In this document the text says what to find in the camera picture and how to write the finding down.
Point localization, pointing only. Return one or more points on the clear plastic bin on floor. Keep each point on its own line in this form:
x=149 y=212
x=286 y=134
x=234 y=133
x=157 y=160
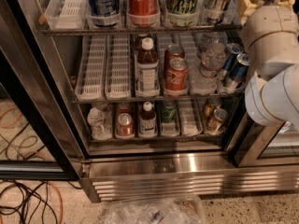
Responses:
x=180 y=209

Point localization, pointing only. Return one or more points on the wire shelf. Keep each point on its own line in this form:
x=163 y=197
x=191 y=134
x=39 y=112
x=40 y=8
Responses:
x=157 y=98
x=146 y=30
x=180 y=138

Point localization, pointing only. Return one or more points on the stainless steel display fridge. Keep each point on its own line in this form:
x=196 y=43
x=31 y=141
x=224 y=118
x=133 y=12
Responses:
x=130 y=170

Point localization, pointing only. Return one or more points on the tall red coca-cola can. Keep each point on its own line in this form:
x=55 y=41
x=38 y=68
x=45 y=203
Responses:
x=142 y=12

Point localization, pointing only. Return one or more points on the front red coke can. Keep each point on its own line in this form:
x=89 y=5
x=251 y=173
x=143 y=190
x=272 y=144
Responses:
x=176 y=74

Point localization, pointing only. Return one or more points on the brown tea bottle middle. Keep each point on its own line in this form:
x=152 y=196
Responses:
x=147 y=66

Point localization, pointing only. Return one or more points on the empty white tray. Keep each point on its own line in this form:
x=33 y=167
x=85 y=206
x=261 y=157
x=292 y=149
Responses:
x=118 y=80
x=90 y=81
x=190 y=123

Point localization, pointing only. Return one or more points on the top wire shelf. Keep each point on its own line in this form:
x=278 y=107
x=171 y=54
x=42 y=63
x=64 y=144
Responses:
x=146 y=30

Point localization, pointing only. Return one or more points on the bronze can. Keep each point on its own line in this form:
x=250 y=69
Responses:
x=211 y=104
x=216 y=120

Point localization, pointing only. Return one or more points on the clear water bottle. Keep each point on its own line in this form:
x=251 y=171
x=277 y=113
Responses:
x=212 y=61
x=99 y=125

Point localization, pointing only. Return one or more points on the brown tea bottle bottom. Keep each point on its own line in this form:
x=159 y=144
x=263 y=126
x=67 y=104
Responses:
x=147 y=124

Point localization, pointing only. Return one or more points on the front blue red bull can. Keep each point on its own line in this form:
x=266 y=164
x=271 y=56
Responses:
x=238 y=73

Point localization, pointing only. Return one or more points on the rear bronze can bottom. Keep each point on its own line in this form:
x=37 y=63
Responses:
x=211 y=104

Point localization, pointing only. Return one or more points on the empty clear top tray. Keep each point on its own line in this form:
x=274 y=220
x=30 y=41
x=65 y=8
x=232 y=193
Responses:
x=66 y=14

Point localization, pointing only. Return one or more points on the rear blue red bull can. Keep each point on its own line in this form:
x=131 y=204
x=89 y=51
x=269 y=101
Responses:
x=232 y=50

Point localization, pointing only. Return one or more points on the front bronze can bottom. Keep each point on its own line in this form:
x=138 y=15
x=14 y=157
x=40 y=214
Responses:
x=216 y=120

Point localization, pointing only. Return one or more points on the clear water bottle bottom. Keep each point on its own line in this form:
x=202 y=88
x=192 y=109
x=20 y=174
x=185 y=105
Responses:
x=99 y=125

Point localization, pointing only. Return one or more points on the blue red bull can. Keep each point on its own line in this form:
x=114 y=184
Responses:
x=238 y=73
x=215 y=10
x=232 y=50

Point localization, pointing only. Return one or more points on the bottom wire shelf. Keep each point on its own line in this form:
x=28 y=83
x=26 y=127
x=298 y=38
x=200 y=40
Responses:
x=180 y=138

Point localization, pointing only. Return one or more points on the blue pepsi can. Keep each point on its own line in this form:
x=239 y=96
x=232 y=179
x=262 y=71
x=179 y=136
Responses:
x=105 y=13

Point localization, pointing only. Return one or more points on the green tall can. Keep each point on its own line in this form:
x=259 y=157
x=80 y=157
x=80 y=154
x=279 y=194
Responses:
x=181 y=11

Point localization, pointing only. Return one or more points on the red can bottom front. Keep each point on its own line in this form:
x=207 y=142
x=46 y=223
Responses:
x=124 y=124

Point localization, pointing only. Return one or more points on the blue red bull can top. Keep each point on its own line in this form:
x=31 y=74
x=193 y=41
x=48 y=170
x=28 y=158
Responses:
x=215 y=10

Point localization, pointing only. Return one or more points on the empty white tray left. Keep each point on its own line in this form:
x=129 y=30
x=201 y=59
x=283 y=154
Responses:
x=90 y=81

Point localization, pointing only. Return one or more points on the rear red coke can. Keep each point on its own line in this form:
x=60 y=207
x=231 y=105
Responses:
x=173 y=51

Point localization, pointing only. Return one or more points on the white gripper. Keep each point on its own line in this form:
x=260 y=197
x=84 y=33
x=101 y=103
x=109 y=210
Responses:
x=268 y=24

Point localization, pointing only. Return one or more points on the red coke can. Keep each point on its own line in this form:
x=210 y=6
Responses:
x=176 y=74
x=173 y=51

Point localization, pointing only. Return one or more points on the brown tea bottle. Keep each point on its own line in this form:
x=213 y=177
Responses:
x=147 y=66
x=147 y=124

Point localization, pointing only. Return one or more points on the empty white tray bottom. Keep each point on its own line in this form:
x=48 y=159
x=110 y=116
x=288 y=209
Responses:
x=190 y=123

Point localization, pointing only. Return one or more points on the open left fridge door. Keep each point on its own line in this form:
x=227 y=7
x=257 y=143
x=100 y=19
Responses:
x=33 y=74

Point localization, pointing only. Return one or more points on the clear water bottle middle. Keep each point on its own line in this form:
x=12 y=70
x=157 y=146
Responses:
x=212 y=61

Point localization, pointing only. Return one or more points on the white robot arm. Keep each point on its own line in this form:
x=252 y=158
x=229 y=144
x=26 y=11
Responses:
x=272 y=88

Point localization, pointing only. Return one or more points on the middle wire shelf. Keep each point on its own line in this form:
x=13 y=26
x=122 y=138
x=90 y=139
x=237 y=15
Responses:
x=157 y=98

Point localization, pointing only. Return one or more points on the green can bottom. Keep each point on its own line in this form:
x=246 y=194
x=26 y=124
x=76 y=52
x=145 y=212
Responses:
x=168 y=110

